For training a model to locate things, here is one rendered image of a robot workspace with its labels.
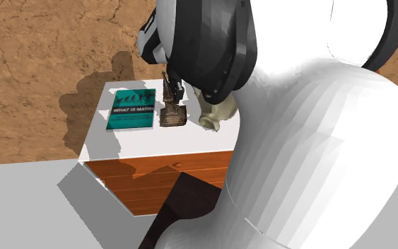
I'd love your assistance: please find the teal book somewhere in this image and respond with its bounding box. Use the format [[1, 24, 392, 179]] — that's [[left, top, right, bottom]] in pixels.
[[105, 88, 157, 131]]

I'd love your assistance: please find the cream vase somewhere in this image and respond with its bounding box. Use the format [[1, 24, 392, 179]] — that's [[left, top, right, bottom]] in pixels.
[[192, 86, 240, 132]]

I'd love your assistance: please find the brown tower figure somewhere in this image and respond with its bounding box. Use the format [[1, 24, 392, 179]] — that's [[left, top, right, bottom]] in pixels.
[[159, 71, 188, 128]]

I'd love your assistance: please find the white-topped wooden chest of drawers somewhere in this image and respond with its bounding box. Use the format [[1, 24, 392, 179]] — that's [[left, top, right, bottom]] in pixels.
[[78, 79, 242, 217]]

